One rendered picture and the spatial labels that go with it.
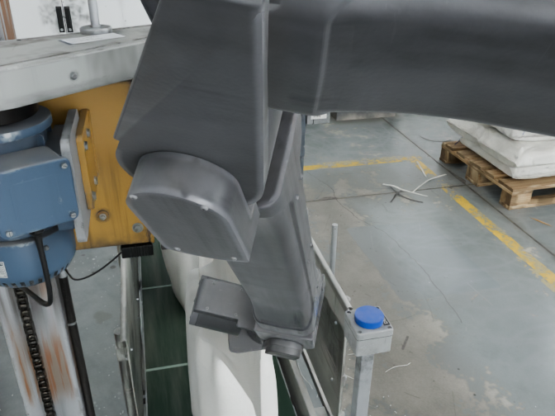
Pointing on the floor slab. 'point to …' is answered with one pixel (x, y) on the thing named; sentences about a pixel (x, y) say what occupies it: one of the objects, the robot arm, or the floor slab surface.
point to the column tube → (16, 333)
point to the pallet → (477, 166)
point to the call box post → (362, 385)
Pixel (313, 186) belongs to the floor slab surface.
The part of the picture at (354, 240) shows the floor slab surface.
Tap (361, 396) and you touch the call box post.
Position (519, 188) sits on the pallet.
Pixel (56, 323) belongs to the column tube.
